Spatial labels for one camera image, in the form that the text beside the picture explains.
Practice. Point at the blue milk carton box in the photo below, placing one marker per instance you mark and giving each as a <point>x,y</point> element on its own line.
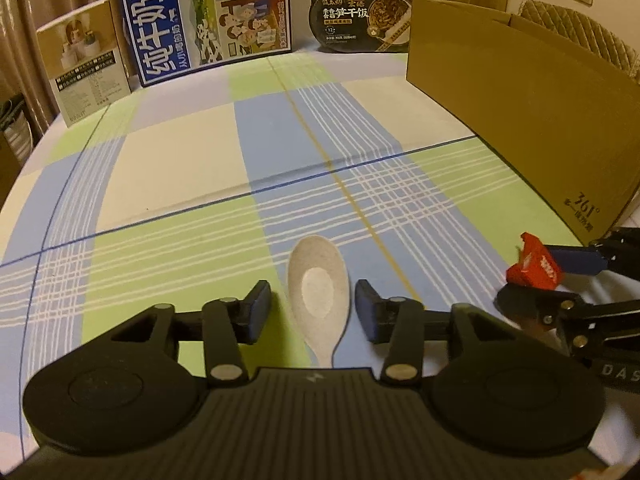
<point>200,15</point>

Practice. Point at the brown cardboard box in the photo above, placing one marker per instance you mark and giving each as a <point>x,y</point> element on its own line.
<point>540,120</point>

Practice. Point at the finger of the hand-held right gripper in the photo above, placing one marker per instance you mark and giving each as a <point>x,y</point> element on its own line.
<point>530,305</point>
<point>580,260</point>

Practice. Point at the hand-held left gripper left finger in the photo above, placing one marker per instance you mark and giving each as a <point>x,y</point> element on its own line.
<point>256,310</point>

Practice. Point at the checked cloth desktop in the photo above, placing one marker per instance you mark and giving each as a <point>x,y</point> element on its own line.
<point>175,160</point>

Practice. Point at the black instant meal bowl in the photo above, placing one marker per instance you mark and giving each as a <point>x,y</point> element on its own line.
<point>360,20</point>

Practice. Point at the brown shiny curtain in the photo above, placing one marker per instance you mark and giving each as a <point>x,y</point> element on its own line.
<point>30,10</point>

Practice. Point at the red snack packet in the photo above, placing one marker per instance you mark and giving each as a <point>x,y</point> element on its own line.
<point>535,265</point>

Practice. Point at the beige spoon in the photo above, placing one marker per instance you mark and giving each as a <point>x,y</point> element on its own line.
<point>317,290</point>

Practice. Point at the white product box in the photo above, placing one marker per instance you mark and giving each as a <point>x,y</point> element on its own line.
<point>82,65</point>

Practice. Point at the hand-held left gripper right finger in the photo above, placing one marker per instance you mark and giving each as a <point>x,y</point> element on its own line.
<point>367,310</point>

